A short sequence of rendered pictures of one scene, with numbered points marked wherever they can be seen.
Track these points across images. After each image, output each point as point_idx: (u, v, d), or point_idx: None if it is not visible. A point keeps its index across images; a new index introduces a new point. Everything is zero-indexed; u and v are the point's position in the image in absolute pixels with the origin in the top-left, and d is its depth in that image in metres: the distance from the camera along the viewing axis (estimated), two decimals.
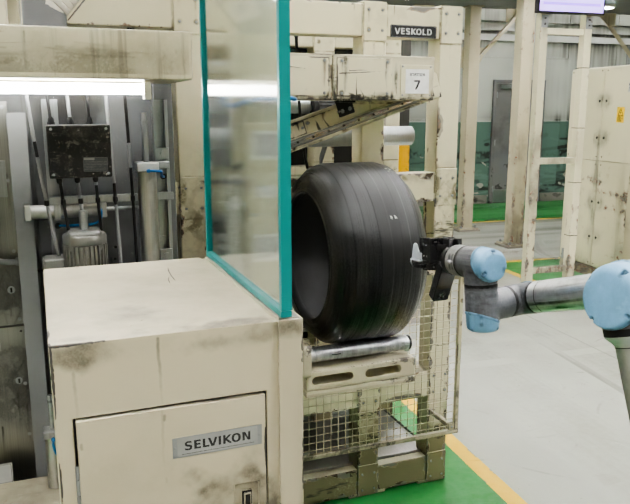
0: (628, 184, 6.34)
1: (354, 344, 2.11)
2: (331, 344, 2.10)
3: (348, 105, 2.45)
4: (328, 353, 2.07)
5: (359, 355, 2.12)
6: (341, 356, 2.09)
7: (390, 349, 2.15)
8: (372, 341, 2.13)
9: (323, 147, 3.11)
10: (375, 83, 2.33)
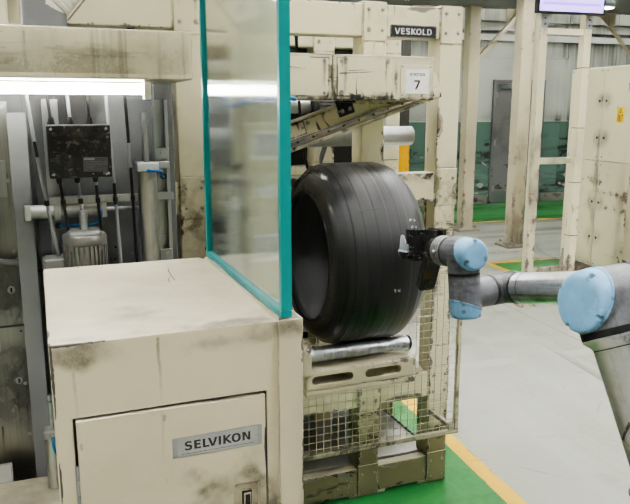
0: (628, 184, 6.34)
1: None
2: (332, 359, 2.10)
3: (348, 105, 2.45)
4: None
5: (355, 342, 2.14)
6: None
7: None
8: None
9: (323, 147, 3.11)
10: (375, 83, 2.33)
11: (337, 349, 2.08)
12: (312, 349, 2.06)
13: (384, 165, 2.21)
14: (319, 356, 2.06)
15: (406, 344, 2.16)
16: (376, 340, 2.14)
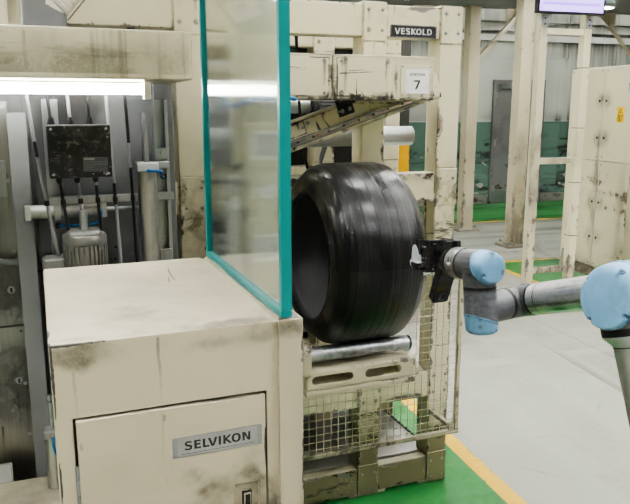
0: (628, 184, 6.34)
1: (353, 356, 2.12)
2: (334, 357, 2.08)
3: (348, 105, 2.45)
4: None
5: None
6: None
7: None
8: (372, 354, 2.14)
9: (323, 147, 3.11)
10: (375, 83, 2.33)
11: (335, 344, 2.10)
12: (310, 347, 2.08)
13: None
14: (318, 349, 2.07)
15: (405, 338, 2.17)
16: (373, 339, 2.16)
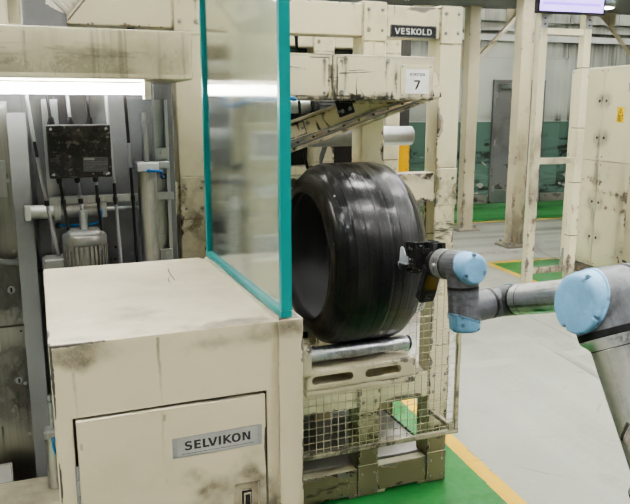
0: (628, 184, 6.34)
1: (353, 356, 2.13)
2: (334, 358, 2.09)
3: (348, 105, 2.45)
4: None
5: None
6: None
7: None
8: (371, 354, 2.14)
9: (323, 147, 3.11)
10: (375, 83, 2.33)
11: (336, 345, 2.09)
12: (310, 347, 2.07)
13: (420, 304, 2.06)
14: (319, 351, 2.06)
15: (406, 340, 2.17)
16: (374, 338, 2.15)
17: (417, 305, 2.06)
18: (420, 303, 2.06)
